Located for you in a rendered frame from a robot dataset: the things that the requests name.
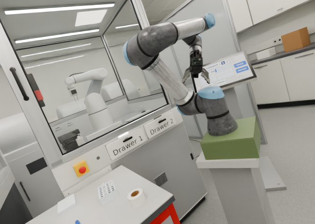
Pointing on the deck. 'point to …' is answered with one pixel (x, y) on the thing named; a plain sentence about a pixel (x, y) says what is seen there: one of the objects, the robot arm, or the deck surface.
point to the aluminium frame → (14, 63)
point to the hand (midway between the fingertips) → (195, 85)
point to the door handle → (18, 83)
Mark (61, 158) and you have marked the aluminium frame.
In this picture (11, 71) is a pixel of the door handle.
